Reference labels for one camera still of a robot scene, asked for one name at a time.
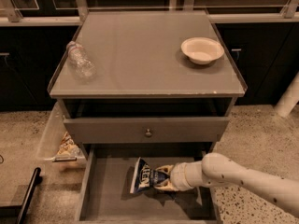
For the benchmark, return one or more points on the metal railing frame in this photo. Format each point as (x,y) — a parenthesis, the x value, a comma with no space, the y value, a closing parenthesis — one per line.
(63,12)

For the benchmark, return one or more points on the grey upper drawer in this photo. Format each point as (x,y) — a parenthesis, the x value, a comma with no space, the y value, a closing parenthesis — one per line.
(132,130)

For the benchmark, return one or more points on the clear plastic storage bin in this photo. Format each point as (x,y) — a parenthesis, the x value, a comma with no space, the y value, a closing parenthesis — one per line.
(51,139)

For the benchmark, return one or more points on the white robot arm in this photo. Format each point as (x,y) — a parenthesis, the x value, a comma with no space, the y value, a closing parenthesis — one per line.
(216,170)

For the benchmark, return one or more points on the snack bag in bin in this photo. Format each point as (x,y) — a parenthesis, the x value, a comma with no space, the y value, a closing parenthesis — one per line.
(68,147)

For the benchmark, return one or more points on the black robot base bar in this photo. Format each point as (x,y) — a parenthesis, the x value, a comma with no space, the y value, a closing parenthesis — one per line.
(19,211)

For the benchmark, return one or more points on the dark background cabinets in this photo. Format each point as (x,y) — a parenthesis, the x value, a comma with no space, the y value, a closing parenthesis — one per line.
(266,54)

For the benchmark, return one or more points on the clear plastic water bottle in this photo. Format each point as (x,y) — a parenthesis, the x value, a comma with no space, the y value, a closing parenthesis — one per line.
(79,60)

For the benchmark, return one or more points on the white paper bowl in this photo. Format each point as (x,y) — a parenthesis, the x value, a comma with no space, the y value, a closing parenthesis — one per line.
(202,50)

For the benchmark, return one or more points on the round metal drawer knob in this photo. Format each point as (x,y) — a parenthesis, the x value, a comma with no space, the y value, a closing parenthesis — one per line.
(148,133)

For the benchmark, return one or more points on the grey open middle drawer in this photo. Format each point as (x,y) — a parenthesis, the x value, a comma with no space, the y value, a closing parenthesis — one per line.
(105,196)

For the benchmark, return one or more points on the blue Kettle chip bag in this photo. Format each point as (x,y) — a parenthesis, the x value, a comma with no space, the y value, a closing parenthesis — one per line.
(145,178)

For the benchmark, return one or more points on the grey drawer cabinet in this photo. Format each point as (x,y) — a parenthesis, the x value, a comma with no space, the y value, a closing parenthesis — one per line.
(141,71)

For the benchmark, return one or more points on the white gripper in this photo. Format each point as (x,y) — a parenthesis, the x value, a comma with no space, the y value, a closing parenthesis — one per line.
(177,176)

